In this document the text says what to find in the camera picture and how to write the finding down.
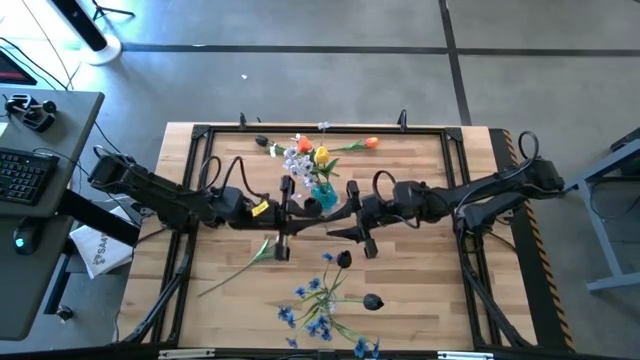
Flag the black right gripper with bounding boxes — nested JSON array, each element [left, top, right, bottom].
[[327, 179, 396, 260]]

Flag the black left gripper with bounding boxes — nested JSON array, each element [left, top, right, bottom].
[[249, 174, 331, 262]]

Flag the yellow artificial tulip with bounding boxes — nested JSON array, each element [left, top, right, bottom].
[[313, 145, 341, 189]]

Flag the blue artificial flower spray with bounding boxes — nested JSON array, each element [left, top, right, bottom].
[[276, 251, 337, 327], [285, 314, 382, 359]]

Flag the orange artificial tulip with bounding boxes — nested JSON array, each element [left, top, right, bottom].
[[297, 134, 326, 191], [328, 135, 381, 153]]

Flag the blue glass vase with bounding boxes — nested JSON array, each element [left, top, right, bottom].
[[313, 182, 340, 211]]

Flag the black panel hazard-striped edge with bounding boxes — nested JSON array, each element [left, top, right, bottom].
[[487, 127, 577, 352]]

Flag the white printed bag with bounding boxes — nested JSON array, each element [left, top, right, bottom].
[[69, 207, 134, 279]]

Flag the black desk leg beam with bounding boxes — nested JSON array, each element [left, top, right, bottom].
[[57, 188, 142, 247]]

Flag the white black tower fan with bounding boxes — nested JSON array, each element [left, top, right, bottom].
[[49, 0, 124, 66]]

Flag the black computer mouse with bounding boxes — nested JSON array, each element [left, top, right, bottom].
[[12, 222, 41, 256]]

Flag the black keyboard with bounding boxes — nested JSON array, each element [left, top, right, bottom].
[[0, 147, 60, 207]]

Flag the black tripod legs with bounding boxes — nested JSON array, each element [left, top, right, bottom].
[[89, 0, 136, 19]]

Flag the grey desk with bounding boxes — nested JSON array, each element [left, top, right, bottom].
[[0, 88, 106, 342]]

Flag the black clamp tool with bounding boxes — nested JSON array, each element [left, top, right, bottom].
[[4, 93, 57, 134]]

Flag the black aluminium table frame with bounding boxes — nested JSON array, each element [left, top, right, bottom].
[[119, 122, 534, 351]]

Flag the silver metal bracket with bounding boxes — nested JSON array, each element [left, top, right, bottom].
[[437, 350, 495, 360], [158, 348, 216, 360]]

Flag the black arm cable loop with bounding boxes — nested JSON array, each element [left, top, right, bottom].
[[517, 130, 541, 169]]

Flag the grey metal table frame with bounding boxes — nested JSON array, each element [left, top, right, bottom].
[[564, 127, 640, 294]]

